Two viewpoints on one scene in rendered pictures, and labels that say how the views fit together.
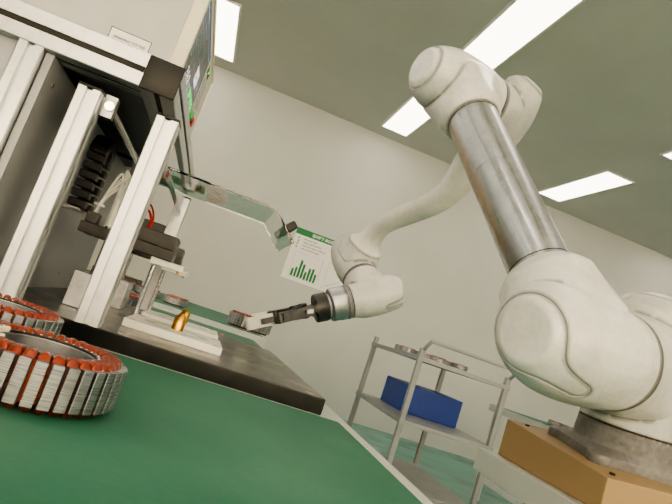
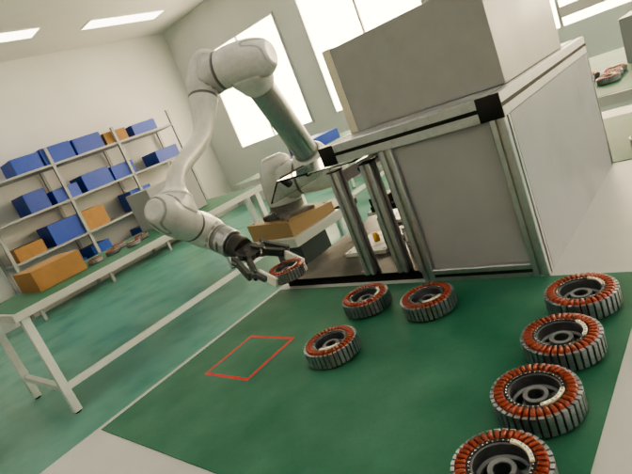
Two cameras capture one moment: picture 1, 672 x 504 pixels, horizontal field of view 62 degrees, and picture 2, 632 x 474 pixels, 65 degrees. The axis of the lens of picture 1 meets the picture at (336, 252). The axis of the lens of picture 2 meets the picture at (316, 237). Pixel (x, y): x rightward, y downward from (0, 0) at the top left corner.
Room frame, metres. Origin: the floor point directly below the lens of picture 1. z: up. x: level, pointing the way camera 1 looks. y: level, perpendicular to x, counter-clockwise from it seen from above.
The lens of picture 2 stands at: (2.07, 1.33, 1.22)
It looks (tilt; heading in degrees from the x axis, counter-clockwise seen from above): 14 degrees down; 236
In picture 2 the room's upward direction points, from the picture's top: 22 degrees counter-clockwise
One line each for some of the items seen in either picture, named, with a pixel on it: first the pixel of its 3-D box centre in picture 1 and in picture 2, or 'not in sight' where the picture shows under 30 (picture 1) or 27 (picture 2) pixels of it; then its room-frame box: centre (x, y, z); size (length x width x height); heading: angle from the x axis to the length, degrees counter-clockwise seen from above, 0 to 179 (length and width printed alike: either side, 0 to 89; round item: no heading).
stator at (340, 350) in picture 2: not in sight; (332, 346); (1.62, 0.55, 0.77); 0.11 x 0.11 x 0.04
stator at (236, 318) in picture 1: (249, 322); (287, 271); (1.42, 0.15, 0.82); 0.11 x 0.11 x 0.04
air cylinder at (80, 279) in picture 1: (90, 291); not in sight; (0.89, 0.35, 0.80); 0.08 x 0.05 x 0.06; 11
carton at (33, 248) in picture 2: not in sight; (26, 251); (1.42, -6.09, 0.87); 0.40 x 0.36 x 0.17; 101
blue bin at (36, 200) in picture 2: not in sight; (31, 203); (1.08, -6.15, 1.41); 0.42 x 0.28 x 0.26; 103
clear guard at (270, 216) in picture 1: (221, 211); (334, 168); (1.23, 0.27, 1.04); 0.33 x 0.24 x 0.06; 101
